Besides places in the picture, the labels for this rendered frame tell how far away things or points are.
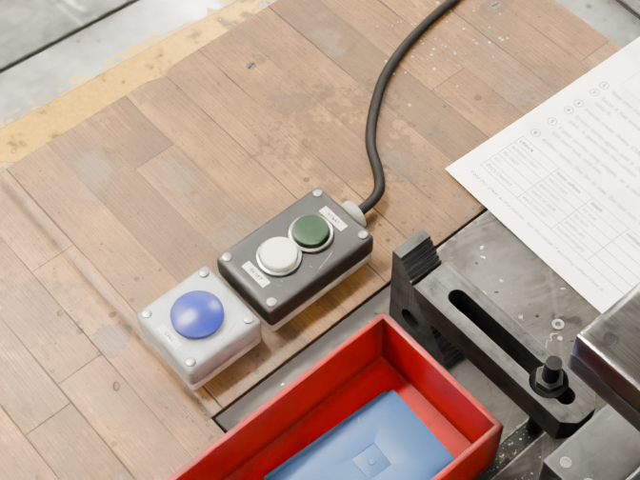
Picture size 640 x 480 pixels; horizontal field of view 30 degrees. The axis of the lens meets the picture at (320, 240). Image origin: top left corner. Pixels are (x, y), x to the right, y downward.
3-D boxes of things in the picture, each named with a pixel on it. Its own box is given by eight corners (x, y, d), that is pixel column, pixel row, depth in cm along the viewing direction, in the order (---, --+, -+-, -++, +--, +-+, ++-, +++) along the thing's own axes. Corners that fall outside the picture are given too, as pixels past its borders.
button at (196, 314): (162, 322, 90) (158, 309, 88) (204, 292, 91) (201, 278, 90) (194, 357, 88) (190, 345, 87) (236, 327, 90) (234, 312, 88)
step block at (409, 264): (389, 314, 92) (391, 250, 85) (416, 292, 93) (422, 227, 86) (447, 370, 89) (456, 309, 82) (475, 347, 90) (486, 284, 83)
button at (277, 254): (253, 265, 93) (251, 250, 91) (282, 244, 94) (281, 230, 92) (277, 289, 91) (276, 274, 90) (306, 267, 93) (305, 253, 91)
